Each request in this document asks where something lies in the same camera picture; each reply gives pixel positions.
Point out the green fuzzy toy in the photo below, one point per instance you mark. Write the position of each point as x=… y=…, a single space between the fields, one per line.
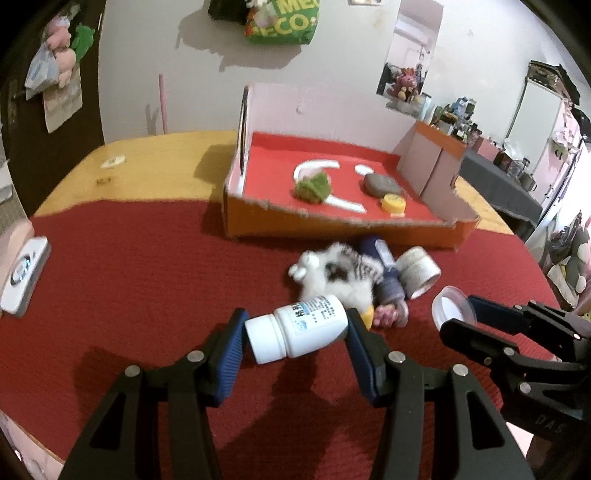
x=314 y=187

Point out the black hanging item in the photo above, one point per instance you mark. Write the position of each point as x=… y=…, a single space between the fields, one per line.
x=226 y=11

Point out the pile of plush toys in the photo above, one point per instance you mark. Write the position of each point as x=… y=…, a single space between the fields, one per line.
x=572 y=263

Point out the green snack bag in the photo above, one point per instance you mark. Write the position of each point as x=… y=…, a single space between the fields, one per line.
x=284 y=23

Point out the white plush toy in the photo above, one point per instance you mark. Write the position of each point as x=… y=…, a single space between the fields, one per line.
x=318 y=281

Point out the row of assorted bottles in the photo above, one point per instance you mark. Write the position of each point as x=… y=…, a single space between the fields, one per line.
x=461 y=115

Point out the red tablecloth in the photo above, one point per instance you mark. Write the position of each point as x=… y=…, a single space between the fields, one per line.
x=138 y=277

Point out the yellow round lid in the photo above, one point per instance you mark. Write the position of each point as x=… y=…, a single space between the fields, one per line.
x=393 y=205

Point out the grey eyeshadow case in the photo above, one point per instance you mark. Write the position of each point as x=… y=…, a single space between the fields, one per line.
x=381 y=184

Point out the dark brown door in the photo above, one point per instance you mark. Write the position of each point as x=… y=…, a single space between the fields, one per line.
x=92 y=115

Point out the small yellow-haired doll figure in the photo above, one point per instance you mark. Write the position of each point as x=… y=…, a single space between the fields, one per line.
x=388 y=316

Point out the orange cardboard box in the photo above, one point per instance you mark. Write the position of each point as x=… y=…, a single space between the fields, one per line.
x=323 y=230

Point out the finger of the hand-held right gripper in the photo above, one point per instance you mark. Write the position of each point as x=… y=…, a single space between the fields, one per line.
x=494 y=314
x=471 y=341

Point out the brown paper bag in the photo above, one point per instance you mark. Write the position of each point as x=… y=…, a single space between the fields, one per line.
x=62 y=108

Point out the clear round lid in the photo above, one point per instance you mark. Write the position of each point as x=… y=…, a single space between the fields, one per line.
x=450 y=307

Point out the dark blue bottle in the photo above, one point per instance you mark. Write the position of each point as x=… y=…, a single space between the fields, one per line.
x=392 y=286

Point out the pale pink plush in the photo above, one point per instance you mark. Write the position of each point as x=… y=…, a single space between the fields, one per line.
x=65 y=67

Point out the pink pig plush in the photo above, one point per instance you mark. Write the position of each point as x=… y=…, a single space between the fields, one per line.
x=60 y=32

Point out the small white label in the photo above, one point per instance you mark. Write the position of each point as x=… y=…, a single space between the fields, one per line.
x=113 y=162

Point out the clear plastic bag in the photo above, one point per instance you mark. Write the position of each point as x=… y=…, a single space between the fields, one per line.
x=40 y=74

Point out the white pill bottle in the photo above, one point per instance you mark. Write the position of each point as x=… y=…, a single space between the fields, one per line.
x=295 y=332

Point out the green plush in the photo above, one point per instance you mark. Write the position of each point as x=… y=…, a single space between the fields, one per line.
x=84 y=40

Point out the white cream jar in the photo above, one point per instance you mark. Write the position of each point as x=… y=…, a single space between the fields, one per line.
x=415 y=267

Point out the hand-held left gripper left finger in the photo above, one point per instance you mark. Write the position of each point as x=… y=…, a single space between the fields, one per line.
x=229 y=360

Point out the pink stick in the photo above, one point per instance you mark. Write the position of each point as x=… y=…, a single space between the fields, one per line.
x=162 y=104

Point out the standing mirror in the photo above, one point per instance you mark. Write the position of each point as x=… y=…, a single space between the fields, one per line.
x=538 y=115

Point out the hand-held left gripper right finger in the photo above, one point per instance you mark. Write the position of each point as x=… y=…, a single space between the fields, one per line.
x=364 y=364

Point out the white remote control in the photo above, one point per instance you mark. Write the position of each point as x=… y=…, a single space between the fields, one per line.
x=23 y=277

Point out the dark side table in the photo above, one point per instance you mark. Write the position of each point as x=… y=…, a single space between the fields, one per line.
x=498 y=184

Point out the pink cabinet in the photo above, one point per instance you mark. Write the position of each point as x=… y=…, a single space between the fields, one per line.
x=570 y=152

